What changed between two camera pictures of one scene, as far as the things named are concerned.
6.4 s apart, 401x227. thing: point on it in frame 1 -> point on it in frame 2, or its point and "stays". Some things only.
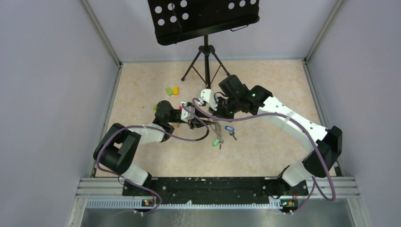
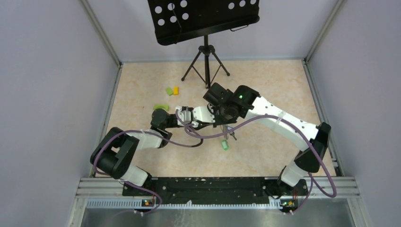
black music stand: [175, 21] stays
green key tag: [215, 142] -> [224, 144]
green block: [169, 91] stays
